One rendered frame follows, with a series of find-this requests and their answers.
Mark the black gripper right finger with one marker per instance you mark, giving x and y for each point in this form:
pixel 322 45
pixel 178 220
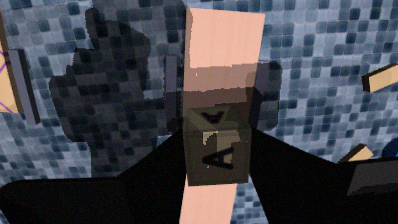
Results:
pixel 296 187

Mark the orange flat strip with purple zigzag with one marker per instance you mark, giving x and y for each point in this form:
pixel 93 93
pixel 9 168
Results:
pixel 9 94

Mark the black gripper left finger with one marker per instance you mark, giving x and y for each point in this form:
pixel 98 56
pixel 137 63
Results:
pixel 149 192

